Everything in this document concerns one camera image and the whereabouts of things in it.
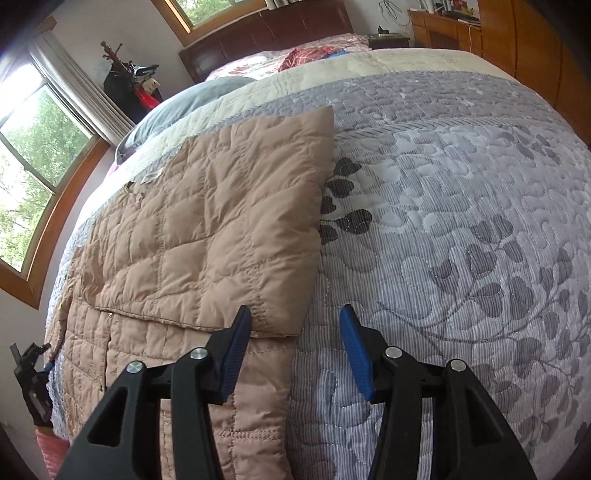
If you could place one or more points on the white window curtain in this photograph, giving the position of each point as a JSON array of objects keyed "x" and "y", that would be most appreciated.
[{"x": 87, "y": 99}]

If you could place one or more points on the dark nightstand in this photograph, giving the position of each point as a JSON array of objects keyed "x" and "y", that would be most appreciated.
[{"x": 384, "y": 39}]

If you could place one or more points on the grey-blue pillow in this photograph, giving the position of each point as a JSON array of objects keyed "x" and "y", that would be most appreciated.
[{"x": 174, "y": 109}]

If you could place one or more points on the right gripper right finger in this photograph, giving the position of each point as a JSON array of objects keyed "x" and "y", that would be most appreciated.
[{"x": 471, "y": 437}]

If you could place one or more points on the pink floral bed sheet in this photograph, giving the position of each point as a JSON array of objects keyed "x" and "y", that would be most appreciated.
[{"x": 263, "y": 64}]

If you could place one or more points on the wooden wardrobe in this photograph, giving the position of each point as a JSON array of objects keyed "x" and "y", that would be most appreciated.
[{"x": 521, "y": 42}]

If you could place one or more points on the blue cloth item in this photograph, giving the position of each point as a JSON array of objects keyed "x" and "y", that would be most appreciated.
[{"x": 337, "y": 54}]

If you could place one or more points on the dark wooden headboard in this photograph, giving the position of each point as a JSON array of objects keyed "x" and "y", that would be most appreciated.
[{"x": 280, "y": 29}]

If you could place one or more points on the beige quilted down jacket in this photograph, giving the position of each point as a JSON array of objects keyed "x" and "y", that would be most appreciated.
[{"x": 231, "y": 219}]

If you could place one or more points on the wooden desk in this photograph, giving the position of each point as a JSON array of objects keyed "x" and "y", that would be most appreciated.
[{"x": 435, "y": 31}]

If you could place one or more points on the pink sleeved left forearm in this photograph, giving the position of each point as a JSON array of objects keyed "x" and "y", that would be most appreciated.
[{"x": 53, "y": 449}]

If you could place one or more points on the grey floral quilted bedspread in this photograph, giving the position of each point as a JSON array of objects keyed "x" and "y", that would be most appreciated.
[{"x": 455, "y": 220}]

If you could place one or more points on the red patterned cloth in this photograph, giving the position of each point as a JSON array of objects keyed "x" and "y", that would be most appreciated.
[{"x": 304, "y": 55}]

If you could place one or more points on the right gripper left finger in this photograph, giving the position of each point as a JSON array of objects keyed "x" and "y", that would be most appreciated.
[{"x": 121, "y": 438}]

